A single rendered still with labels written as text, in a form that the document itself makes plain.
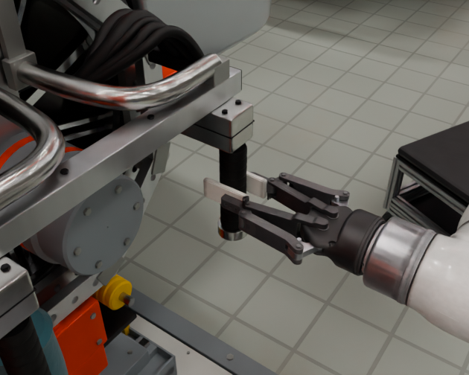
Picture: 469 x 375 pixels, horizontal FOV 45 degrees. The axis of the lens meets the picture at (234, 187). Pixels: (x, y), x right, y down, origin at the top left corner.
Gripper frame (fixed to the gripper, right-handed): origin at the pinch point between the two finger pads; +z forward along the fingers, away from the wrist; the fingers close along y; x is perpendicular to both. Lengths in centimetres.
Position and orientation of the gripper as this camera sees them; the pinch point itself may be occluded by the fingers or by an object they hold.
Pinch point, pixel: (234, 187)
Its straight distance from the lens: 75.2
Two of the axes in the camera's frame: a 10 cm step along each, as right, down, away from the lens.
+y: 5.8, -5.1, 6.4
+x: 0.0, -7.9, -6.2
